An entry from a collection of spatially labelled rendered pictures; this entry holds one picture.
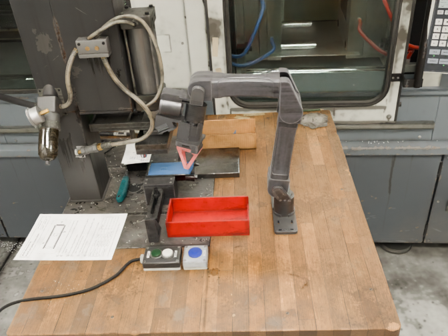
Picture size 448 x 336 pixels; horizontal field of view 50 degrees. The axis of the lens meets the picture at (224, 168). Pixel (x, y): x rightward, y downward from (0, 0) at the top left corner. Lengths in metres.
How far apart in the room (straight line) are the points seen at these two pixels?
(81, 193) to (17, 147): 0.93
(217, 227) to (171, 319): 0.32
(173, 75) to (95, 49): 0.83
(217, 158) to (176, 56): 0.56
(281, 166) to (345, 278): 0.36
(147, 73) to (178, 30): 0.67
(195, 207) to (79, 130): 0.43
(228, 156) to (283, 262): 0.55
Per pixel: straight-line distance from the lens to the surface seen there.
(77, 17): 1.40
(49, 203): 2.74
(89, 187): 1.67
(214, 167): 1.72
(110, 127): 1.55
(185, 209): 1.55
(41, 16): 1.43
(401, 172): 2.41
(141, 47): 1.41
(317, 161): 1.78
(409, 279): 2.66
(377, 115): 2.20
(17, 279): 2.89
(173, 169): 1.61
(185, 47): 2.10
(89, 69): 1.44
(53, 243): 1.58
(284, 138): 1.35
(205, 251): 1.38
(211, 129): 1.94
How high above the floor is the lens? 1.89
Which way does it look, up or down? 34 degrees down
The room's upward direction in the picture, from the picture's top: 4 degrees counter-clockwise
